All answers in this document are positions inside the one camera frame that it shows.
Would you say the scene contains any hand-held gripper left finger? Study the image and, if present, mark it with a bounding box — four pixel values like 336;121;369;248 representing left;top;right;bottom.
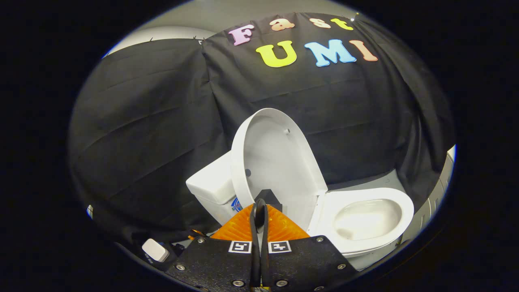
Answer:
166;199;263;292

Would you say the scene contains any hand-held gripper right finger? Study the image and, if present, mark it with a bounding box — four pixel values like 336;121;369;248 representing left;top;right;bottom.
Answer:
262;199;358;292

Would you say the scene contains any white toilet lid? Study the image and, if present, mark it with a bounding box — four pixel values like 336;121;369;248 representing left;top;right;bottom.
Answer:
230;108;328;232

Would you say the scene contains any white ceramic toilet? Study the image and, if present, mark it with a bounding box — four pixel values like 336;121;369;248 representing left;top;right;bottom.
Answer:
186;151;415;271

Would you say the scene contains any white toilet seat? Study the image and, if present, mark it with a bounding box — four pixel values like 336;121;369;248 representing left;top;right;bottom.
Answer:
320;187;415;255

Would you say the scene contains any small white adapter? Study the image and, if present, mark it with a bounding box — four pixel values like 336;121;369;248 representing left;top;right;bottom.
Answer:
142;238;170;263

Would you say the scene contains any black backdrop cloth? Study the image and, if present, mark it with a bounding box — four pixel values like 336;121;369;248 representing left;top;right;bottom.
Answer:
68;12;457;252

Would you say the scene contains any white cabinet with grooved handles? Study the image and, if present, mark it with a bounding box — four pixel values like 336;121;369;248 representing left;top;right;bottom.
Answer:
403;145;457;246

